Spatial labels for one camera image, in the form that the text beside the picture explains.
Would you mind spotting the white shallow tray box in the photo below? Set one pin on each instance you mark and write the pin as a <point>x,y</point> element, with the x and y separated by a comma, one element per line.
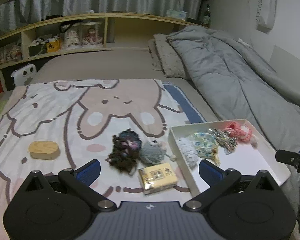
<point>246,159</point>

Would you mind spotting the tissue box on shelf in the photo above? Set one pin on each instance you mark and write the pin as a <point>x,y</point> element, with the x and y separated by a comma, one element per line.
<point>177,14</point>

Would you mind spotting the blue yellow crochet pouch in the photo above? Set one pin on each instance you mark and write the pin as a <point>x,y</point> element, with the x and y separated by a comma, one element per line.
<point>206,146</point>

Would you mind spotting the grey duvet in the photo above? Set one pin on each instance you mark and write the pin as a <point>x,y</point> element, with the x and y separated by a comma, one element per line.
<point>237,83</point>

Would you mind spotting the cartoon rabbit blanket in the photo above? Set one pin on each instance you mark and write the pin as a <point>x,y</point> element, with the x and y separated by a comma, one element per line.
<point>82,117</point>

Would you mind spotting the light blue crochet toy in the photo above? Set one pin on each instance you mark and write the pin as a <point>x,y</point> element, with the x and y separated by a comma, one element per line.
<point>188,151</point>

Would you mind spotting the grey crochet mouse toy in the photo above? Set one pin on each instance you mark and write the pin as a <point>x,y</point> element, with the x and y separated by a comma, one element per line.
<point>154,153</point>

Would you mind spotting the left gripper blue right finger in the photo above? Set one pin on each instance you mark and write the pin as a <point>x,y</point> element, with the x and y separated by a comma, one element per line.
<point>210,173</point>

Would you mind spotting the wooden oval box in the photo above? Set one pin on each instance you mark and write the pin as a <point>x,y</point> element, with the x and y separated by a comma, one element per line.
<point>45,150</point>

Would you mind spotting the wooden headboard shelf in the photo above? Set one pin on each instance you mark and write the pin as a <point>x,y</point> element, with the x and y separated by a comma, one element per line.
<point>119,31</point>

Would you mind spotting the beige fluffy pillow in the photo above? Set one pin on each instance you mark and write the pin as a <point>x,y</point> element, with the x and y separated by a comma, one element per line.
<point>165,58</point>

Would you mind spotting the yellow box on shelf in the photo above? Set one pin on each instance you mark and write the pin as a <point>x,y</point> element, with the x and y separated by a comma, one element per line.
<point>53,45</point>

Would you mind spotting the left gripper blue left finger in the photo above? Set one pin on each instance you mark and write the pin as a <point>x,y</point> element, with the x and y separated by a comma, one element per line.
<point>86,174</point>

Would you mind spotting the doll in clear case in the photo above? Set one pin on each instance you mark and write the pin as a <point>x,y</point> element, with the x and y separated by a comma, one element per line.
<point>72,37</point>

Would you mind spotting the multicolour crochet piece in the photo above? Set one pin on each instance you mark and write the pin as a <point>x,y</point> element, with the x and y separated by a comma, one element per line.
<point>224,140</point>

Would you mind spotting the white hanging bag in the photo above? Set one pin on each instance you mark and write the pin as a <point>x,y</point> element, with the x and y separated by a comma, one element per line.
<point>265,14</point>

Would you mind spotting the dark crochet yarn toy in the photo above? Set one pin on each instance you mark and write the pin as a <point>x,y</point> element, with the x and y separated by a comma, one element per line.
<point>125,152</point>

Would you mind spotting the white panda device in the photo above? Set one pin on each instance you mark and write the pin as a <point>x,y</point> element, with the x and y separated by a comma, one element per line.
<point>24,75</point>

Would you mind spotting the yellow tissue pack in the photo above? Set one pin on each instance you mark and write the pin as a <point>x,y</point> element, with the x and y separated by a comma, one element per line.
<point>157,178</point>

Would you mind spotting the dark glass bottle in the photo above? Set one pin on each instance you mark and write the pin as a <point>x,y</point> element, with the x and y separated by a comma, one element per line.
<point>207,16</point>

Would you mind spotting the white pink crochet doll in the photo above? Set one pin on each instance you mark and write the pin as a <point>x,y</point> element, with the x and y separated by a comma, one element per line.
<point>254,140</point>

